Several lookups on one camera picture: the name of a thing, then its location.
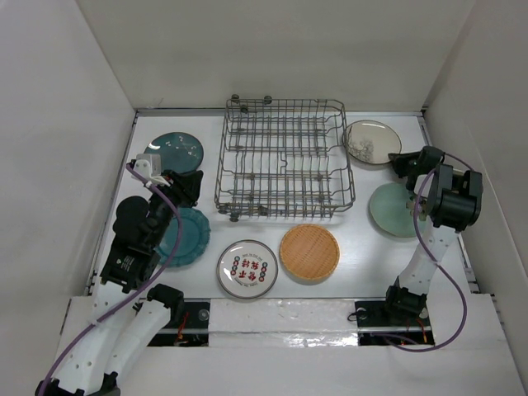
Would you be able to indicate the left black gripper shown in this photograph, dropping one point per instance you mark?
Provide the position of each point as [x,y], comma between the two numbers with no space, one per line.
[186,186]

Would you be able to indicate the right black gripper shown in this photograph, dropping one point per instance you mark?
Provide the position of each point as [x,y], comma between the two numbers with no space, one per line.
[398,161]

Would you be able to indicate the cream plate tree drawing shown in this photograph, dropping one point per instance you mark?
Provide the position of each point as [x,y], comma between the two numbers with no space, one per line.
[371,142]

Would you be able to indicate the teal scalloped plate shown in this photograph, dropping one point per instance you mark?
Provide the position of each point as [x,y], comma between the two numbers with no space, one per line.
[194,239]

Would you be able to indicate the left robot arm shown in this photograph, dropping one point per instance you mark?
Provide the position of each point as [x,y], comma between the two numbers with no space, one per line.
[129,306]

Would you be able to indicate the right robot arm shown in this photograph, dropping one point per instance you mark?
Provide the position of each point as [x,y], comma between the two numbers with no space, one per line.
[448,202]

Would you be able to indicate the dark teal blossom plate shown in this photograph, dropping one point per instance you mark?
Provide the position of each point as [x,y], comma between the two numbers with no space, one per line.
[179,151]

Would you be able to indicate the light green flower plate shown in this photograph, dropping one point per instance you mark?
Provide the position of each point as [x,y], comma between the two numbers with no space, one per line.
[392,208]

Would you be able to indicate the white plate red characters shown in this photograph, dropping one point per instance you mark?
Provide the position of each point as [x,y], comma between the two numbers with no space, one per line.
[247,269]

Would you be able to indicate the round woven bamboo tray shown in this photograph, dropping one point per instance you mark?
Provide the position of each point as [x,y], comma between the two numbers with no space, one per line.
[309,252]

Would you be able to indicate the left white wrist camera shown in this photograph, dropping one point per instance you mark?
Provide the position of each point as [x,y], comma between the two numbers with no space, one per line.
[147,167]

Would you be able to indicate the grey wire dish rack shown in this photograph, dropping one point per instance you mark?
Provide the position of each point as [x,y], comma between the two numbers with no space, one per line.
[283,158]

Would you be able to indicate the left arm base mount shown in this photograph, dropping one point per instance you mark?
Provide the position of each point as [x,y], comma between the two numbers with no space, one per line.
[191,330]

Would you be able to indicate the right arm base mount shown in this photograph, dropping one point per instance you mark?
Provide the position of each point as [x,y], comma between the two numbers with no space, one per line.
[376,327]

